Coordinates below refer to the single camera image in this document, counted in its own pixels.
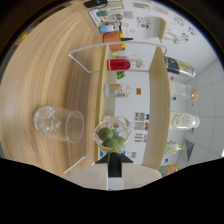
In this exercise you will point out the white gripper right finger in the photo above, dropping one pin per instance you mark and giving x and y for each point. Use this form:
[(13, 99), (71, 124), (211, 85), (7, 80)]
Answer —
[(140, 175)]

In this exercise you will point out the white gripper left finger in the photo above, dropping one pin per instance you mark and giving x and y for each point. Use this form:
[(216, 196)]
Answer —
[(90, 175)]

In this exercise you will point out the glass measuring cup with limes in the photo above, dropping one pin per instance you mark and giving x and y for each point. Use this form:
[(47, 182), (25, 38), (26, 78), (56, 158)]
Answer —
[(110, 133)]

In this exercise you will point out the white tray with green cup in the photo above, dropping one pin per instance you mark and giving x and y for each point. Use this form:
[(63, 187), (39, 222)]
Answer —
[(98, 16)]

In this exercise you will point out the yellow snack bag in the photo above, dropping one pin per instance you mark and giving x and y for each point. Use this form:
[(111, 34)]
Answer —
[(168, 170)]

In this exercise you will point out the black white code sheet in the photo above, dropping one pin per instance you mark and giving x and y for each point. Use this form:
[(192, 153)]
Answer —
[(139, 126), (140, 116), (140, 137)]

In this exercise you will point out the clear bottle with green cap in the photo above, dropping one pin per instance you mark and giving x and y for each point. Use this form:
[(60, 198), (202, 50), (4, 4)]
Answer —
[(173, 147)]

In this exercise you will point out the clear drinking glass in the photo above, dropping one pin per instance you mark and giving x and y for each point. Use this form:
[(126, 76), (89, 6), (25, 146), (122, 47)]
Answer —
[(58, 124)]

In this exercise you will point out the clear bottle with orange cap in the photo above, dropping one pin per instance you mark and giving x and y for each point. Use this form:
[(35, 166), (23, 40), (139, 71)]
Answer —
[(120, 90)]

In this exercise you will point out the green potted plant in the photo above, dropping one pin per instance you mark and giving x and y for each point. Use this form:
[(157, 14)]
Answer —
[(121, 74)]

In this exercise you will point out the red liquid bottle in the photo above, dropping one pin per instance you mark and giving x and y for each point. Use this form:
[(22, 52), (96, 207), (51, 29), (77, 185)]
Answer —
[(118, 64)]

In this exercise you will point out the orange basket with toy vegetables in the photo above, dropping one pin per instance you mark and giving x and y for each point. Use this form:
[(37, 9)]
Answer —
[(111, 37)]

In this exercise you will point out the light blue small bottle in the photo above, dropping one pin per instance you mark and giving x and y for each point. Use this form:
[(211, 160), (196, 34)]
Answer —
[(106, 28)]

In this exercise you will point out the white countertop appliance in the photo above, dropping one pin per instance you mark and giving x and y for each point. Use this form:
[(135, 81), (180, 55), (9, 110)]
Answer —
[(124, 26)]

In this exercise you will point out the black handbag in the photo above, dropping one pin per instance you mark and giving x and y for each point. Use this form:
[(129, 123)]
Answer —
[(95, 3)]

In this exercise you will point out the white frame wooden shelf rack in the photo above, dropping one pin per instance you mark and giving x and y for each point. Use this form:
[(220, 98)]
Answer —
[(160, 100)]

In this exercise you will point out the wooden wall shelf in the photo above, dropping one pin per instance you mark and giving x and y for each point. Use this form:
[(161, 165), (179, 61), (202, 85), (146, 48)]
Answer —
[(163, 28)]

